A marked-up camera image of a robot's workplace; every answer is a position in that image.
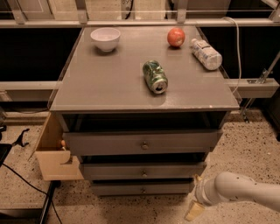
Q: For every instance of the grey drawer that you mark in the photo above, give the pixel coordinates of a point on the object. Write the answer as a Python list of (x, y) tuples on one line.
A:
[(141, 142), (143, 188), (119, 171)]

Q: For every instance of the grey bottom drawer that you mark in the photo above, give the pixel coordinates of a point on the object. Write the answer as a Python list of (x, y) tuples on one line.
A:
[(143, 188)]

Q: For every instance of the black clamp tool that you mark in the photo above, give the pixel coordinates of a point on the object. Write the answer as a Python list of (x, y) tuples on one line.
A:
[(19, 140)]

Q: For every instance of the red apple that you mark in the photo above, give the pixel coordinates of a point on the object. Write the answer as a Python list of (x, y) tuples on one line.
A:
[(176, 37)]

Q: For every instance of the white bowl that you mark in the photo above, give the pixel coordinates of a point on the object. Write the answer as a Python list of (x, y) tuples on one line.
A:
[(106, 39)]

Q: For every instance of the grey drawer cabinet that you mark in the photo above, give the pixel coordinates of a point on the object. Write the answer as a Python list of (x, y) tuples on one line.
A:
[(107, 92)]

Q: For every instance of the black floor stand base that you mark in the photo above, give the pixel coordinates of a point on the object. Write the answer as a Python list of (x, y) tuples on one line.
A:
[(39, 214)]

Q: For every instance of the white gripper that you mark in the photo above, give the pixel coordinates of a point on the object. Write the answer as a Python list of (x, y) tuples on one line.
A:
[(200, 191)]

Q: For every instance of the green soda can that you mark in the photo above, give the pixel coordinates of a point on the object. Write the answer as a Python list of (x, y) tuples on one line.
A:
[(155, 77)]

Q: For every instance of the clear plastic water bottle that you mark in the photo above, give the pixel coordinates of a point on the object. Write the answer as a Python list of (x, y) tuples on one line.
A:
[(207, 55)]

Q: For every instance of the grey top drawer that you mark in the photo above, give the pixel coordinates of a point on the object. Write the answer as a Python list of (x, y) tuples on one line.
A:
[(141, 142)]

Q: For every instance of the grey middle drawer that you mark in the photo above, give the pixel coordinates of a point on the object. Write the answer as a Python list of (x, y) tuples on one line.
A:
[(119, 171)]

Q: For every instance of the light wooden side drawer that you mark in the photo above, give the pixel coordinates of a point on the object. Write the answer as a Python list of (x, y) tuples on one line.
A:
[(54, 158)]

